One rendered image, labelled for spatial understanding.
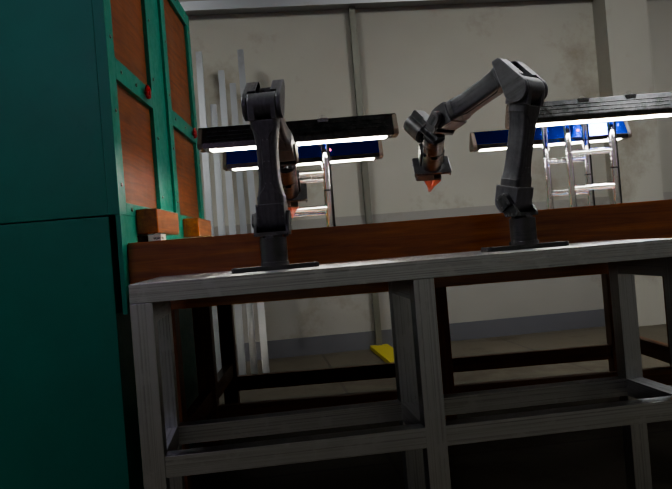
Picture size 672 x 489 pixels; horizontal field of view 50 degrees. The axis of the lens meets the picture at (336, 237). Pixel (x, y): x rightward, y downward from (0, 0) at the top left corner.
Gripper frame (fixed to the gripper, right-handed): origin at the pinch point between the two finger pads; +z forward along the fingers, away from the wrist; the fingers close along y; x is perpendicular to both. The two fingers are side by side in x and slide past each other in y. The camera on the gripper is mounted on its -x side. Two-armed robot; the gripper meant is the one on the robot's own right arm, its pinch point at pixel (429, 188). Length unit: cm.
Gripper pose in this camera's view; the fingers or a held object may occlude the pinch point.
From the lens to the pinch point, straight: 209.2
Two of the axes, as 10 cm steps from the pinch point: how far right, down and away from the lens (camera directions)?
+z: 0.3, 6.6, 7.5
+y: -10.0, 0.8, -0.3
